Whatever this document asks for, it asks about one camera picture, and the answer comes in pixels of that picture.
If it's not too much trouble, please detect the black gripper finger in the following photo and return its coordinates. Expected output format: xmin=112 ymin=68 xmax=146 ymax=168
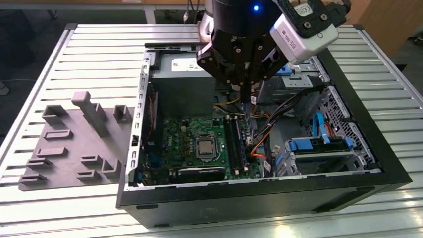
xmin=247 ymin=37 xmax=288 ymax=103
xmin=195 ymin=32 xmax=248 ymax=103

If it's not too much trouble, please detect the black RAM slot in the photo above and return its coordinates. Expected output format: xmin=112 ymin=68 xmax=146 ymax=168
xmin=224 ymin=115 xmax=240 ymax=175

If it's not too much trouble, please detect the blue plastic bay latch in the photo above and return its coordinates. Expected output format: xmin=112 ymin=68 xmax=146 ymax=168
xmin=276 ymin=64 xmax=295 ymax=77

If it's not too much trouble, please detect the metal optical drive cage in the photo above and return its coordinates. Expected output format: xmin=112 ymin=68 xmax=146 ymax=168
xmin=258 ymin=56 xmax=331 ymax=105

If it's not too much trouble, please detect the grey power supply unit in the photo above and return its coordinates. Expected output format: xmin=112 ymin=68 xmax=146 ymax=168
xmin=148 ymin=52 xmax=218 ymax=117

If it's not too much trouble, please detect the white framed wooden desk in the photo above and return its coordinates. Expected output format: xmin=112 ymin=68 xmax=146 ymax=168
xmin=0 ymin=0 xmax=351 ymax=25

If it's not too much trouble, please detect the green motherboard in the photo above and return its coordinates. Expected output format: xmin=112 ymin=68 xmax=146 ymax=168
xmin=140 ymin=116 xmax=262 ymax=185

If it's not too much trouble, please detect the silver CPU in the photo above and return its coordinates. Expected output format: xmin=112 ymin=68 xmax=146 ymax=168
xmin=198 ymin=141 xmax=216 ymax=155

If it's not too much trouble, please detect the hard disk in blue carrier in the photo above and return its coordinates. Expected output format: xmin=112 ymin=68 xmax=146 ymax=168
xmin=284 ymin=137 xmax=354 ymax=156

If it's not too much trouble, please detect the wooden cabinet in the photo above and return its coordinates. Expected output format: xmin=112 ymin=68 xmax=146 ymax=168
xmin=343 ymin=0 xmax=423 ymax=59

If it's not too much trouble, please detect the metal CPU socket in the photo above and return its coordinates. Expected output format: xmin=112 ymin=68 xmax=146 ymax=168
xmin=194 ymin=133 xmax=222 ymax=163

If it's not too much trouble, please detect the metal disk bay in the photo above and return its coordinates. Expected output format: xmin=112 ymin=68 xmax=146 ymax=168
xmin=272 ymin=148 xmax=380 ymax=179

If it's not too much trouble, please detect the black graphics card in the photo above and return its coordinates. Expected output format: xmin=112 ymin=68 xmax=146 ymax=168
xmin=168 ymin=165 xmax=228 ymax=184

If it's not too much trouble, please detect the grey parts rack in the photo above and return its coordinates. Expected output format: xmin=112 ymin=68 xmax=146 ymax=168
xmin=17 ymin=91 xmax=139 ymax=191

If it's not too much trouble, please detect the black PC case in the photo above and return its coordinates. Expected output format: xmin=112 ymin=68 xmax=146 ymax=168
xmin=115 ymin=42 xmax=414 ymax=228

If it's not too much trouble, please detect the black hanging cable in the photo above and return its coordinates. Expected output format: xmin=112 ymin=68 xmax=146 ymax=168
xmin=183 ymin=0 xmax=194 ymax=20

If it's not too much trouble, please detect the yellow wire bundle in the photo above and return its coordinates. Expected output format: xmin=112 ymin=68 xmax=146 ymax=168
xmin=214 ymin=96 xmax=242 ymax=110

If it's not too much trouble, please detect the black cable bundle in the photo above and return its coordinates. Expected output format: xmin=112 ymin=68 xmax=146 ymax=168
xmin=246 ymin=84 xmax=331 ymax=144

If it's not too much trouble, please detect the red fan wire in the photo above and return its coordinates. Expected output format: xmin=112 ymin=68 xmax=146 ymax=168
xmin=147 ymin=94 xmax=158 ymax=147

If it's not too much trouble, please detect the blue SATA cable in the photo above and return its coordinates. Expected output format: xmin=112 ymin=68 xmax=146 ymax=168
xmin=312 ymin=113 xmax=332 ymax=145

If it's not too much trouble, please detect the orange wire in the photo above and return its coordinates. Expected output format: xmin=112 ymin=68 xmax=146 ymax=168
xmin=248 ymin=138 xmax=270 ymax=158

